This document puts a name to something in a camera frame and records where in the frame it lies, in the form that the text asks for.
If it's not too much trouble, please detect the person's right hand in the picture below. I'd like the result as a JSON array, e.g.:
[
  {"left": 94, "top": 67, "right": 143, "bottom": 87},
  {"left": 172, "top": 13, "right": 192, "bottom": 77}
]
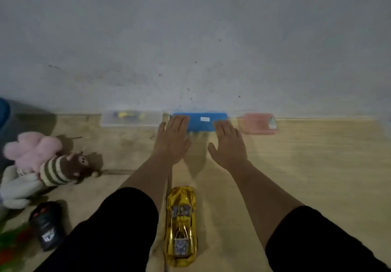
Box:
[{"left": 207, "top": 119, "right": 248, "bottom": 172}]

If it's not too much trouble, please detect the person's left hand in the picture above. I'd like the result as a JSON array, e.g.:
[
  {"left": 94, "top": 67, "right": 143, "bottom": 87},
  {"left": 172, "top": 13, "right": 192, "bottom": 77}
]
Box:
[{"left": 152, "top": 115, "right": 192, "bottom": 165}]

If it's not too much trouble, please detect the clear plastic box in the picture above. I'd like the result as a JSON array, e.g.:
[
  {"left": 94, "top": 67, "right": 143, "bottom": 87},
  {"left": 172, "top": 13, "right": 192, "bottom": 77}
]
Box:
[{"left": 100, "top": 110, "right": 164, "bottom": 128}]

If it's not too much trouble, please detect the pink plastic box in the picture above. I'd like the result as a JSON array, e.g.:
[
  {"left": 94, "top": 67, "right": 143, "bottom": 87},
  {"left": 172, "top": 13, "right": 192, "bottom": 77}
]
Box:
[{"left": 237, "top": 113, "right": 278, "bottom": 135}]

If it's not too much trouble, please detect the blue plastic box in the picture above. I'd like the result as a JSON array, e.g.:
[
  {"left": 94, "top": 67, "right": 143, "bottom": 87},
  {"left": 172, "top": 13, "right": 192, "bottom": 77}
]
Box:
[{"left": 171, "top": 113, "right": 228, "bottom": 133}]

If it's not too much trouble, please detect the gold toy car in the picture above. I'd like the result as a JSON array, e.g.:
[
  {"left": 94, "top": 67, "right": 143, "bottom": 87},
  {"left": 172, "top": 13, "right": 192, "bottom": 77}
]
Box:
[{"left": 164, "top": 186, "right": 198, "bottom": 268}]

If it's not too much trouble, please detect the person's right forearm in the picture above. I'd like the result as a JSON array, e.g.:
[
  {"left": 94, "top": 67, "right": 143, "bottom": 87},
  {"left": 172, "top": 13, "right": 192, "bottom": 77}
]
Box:
[{"left": 227, "top": 160, "right": 305, "bottom": 250}]

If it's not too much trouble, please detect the person's left forearm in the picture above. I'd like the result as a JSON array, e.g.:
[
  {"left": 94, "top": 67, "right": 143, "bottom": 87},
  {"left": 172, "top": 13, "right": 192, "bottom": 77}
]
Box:
[{"left": 118, "top": 154, "right": 173, "bottom": 213}]

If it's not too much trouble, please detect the person's black left sleeve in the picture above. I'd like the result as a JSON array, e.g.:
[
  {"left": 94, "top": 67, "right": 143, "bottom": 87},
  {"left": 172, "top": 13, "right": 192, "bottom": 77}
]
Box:
[{"left": 33, "top": 187, "right": 159, "bottom": 272}]

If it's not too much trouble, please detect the person's black sleeve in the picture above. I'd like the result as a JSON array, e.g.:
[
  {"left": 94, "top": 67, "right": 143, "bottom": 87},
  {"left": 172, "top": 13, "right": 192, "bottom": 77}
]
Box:
[
  {"left": 33, "top": 187, "right": 159, "bottom": 272},
  {"left": 265, "top": 205, "right": 391, "bottom": 272}
]

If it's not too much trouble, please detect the brown striped plush toy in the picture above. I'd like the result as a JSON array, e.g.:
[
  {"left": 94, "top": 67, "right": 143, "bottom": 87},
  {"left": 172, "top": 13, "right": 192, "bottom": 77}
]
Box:
[{"left": 39, "top": 152, "right": 100, "bottom": 187}]

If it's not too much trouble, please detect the person's black right sleeve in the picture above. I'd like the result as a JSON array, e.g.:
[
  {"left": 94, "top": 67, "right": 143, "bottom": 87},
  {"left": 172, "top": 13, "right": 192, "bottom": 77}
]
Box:
[{"left": 265, "top": 205, "right": 391, "bottom": 272}]

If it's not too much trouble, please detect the pink plush toy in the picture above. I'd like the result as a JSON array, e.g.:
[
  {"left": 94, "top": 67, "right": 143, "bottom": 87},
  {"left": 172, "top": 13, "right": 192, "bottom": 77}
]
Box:
[{"left": 3, "top": 132, "right": 63, "bottom": 173}]

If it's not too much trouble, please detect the white plush rabbit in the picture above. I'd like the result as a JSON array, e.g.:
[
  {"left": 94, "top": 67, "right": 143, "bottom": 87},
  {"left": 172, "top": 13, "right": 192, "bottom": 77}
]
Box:
[{"left": 0, "top": 165, "right": 46, "bottom": 210}]

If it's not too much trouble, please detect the black remote controller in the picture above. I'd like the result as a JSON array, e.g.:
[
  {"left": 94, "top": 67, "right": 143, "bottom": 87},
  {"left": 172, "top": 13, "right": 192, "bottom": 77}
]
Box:
[{"left": 29, "top": 201, "right": 65, "bottom": 252}]

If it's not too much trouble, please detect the grey bin with blue lid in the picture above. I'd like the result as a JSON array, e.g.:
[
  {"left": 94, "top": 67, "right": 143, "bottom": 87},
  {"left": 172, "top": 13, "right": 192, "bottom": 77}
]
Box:
[{"left": 0, "top": 97, "right": 40, "bottom": 159}]

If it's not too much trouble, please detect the artificial plant in white pot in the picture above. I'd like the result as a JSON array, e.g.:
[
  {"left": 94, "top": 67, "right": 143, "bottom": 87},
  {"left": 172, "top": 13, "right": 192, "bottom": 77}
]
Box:
[{"left": 0, "top": 223, "right": 34, "bottom": 272}]

